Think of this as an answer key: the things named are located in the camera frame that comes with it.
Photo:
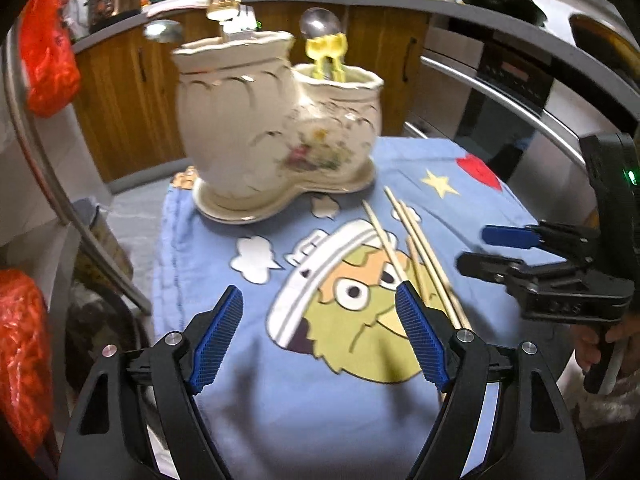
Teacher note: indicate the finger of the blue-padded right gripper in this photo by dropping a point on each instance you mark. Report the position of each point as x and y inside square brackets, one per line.
[495, 269]
[510, 236]

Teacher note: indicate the wooden base cabinets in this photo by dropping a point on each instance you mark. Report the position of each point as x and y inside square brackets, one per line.
[126, 104]

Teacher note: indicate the chrome curved rail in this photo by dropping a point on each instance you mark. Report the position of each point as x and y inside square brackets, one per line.
[36, 156]

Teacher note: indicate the yellow plastic fork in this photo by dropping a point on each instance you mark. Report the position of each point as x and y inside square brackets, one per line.
[336, 49]

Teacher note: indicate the gold fork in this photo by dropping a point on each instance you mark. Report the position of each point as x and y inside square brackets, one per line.
[222, 10]

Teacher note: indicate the cream ceramic double utensil holder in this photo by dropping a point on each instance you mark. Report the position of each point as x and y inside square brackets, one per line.
[261, 131]

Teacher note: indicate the silver spoon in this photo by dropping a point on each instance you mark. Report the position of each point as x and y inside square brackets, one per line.
[164, 31]
[318, 22]

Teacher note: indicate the person's right hand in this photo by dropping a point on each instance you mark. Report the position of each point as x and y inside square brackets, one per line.
[586, 339]

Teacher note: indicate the wooden chopstick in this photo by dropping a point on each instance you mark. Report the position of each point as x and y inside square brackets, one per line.
[425, 254]
[430, 264]
[400, 266]

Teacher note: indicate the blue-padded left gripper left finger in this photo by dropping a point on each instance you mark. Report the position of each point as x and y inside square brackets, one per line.
[107, 438]

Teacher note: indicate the built-in oven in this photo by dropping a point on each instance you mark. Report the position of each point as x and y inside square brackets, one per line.
[518, 108]

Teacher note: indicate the blue cartoon cloth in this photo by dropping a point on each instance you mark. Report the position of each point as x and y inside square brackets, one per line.
[320, 381]

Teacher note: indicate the silver fork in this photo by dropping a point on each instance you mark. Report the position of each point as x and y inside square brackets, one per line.
[242, 27]

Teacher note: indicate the red plastic bag hanging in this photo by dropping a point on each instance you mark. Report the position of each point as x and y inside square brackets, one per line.
[48, 58]

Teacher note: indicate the red plastic bag low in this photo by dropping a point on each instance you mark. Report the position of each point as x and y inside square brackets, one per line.
[26, 378]

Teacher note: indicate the silver spoon in holder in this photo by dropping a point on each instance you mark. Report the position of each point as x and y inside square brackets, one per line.
[318, 22]

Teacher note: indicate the white dish towel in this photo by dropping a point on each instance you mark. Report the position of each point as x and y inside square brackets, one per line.
[167, 6]

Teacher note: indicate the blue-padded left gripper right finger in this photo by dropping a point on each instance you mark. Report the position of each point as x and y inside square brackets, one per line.
[532, 435]

